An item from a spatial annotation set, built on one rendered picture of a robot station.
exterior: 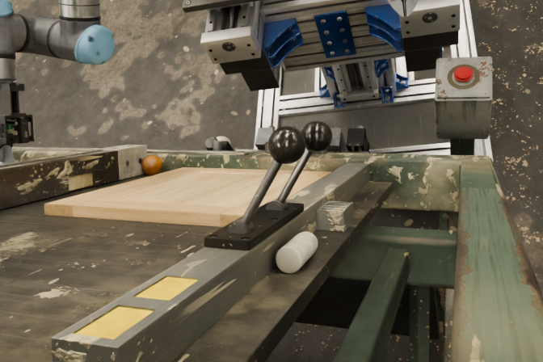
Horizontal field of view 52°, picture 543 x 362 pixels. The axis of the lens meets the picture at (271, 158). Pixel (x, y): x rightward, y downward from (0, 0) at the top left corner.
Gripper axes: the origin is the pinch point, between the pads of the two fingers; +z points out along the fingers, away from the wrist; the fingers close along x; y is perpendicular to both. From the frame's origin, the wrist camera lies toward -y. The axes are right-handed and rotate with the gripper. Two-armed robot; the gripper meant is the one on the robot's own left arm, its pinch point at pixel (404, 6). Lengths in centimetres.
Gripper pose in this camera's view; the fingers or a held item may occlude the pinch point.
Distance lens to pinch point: 88.1
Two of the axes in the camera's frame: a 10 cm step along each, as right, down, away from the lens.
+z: 2.1, 8.4, 5.1
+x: 9.6, -0.7, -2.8
